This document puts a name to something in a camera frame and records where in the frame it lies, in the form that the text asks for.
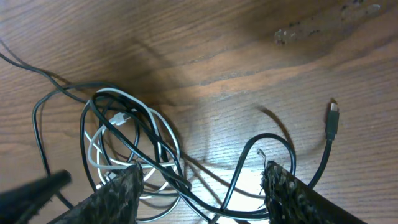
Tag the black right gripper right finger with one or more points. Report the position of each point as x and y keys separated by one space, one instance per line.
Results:
x=289 y=200

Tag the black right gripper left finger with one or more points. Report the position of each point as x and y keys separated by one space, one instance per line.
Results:
x=115 y=202

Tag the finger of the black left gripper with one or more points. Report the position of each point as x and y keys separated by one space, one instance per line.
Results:
x=21 y=204

